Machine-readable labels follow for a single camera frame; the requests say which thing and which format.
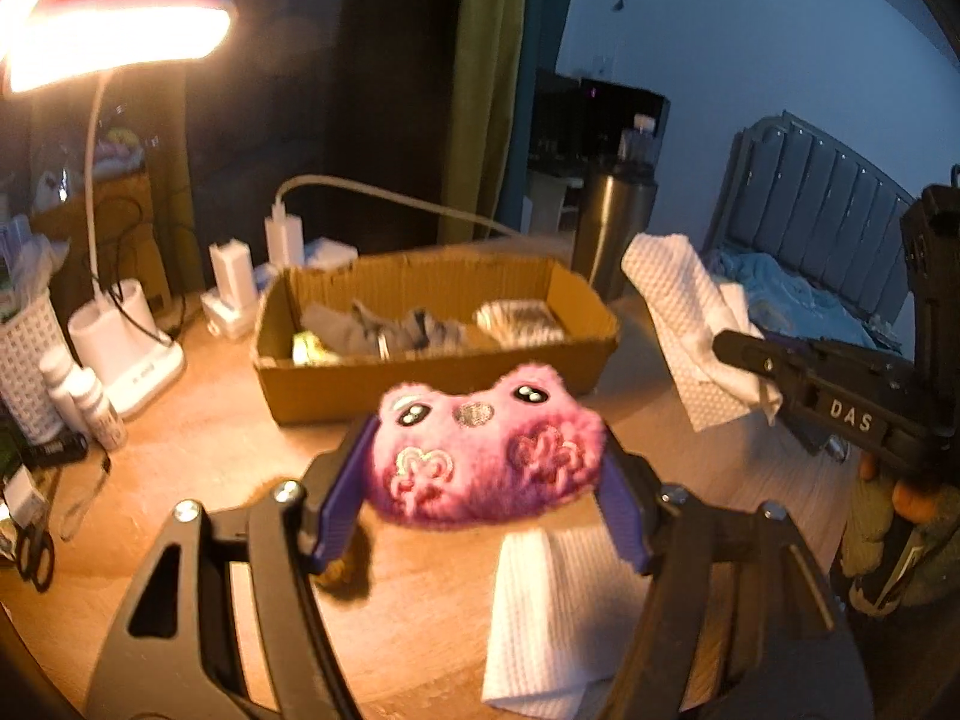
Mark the black scissors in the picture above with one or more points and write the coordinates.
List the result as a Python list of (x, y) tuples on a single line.
[(34, 553)]

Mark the clear plastic water bottle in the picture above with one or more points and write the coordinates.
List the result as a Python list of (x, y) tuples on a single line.
[(641, 141)]

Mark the brown fuzzy pompom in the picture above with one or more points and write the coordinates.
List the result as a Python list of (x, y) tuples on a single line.
[(343, 570)]

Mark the grey dotted glove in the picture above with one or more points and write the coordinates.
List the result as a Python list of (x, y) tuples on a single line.
[(409, 334)]

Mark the cotton swab pack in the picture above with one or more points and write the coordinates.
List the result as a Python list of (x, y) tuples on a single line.
[(517, 319)]

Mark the tall brown cardboard box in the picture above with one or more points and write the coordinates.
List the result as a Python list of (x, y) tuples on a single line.
[(112, 229)]

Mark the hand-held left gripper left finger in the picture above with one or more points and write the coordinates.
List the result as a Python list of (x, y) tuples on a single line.
[(337, 499)]

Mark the white desk lamp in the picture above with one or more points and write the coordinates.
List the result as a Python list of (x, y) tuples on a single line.
[(127, 360)]

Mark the white phone charger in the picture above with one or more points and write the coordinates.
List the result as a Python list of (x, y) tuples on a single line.
[(283, 238)]

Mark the white plug adapter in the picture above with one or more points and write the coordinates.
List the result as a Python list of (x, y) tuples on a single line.
[(232, 274)]

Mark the yellow curtain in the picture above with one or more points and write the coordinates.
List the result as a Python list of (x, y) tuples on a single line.
[(487, 90)]

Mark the white woven basket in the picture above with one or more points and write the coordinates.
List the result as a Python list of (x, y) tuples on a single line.
[(30, 371)]

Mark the yellow green packet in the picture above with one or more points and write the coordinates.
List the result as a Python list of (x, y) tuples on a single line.
[(309, 349)]

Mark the crumpled white tissue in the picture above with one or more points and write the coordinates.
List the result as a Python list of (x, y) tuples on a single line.
[(30, 255)]

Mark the blue printed blanket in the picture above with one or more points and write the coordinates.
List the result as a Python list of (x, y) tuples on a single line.
[(795, 300)]

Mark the small white bottle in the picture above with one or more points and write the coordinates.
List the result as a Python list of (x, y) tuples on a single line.
[(97, 411), (61, 384)]

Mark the pink plush toy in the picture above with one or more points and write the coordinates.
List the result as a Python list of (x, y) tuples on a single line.
[(480, 465)]

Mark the white computer desk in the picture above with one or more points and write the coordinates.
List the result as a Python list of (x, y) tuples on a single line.
[(551, 199)]

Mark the black computer monitor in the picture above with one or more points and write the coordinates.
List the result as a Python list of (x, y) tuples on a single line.
[(556, 120)]

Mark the dark window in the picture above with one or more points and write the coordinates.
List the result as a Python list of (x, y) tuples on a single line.
[(337, 67)]

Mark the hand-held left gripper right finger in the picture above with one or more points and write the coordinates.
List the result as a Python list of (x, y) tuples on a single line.
[(621, 517)]

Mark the grey padded bed headboard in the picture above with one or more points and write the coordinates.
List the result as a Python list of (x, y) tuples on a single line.
[(817, 202)]

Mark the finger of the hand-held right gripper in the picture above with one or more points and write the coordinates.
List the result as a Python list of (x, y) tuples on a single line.
[(757, 360)]

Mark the black flashlight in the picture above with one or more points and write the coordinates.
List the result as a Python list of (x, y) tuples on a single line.
[(56, 451)]

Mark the steel tumbler with black lid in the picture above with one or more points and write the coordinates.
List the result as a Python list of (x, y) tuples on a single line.
[(611, 232)]

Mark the person's right hand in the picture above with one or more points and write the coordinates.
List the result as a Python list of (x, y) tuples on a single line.
[(915, 504)]

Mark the teal curtain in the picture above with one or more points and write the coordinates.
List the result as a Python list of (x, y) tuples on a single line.
[(549, 7)]

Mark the white paper towel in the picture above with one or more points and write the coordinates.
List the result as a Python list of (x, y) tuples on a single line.
[(540, 615), (690, 315)]

